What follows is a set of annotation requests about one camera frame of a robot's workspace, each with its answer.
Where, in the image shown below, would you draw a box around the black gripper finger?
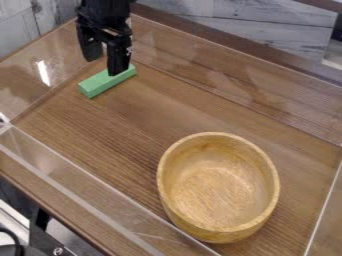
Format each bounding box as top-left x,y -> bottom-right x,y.
77,23 -> 103,62
107,34 -> 133,76

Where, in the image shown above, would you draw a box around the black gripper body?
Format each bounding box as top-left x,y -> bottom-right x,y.
77,0 -> 133,38

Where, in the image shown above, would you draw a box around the green rectangular block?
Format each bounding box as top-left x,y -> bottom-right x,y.
79,64 -> 137,98

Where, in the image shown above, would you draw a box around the brown wooden bowl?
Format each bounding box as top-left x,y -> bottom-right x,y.
157,132 -> 281,244

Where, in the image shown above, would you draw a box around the clear acrylic tray walls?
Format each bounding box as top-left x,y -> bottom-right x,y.
0,6 -> 342,256

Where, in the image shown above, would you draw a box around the black table leg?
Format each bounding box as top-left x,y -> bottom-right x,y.
35,208 -> 51,231

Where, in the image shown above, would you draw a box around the black metal bracket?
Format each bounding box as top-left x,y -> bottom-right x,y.
30,229 -> 77,256

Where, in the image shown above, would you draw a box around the black cable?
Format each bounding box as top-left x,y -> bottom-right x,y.
0,227 -> 24,256

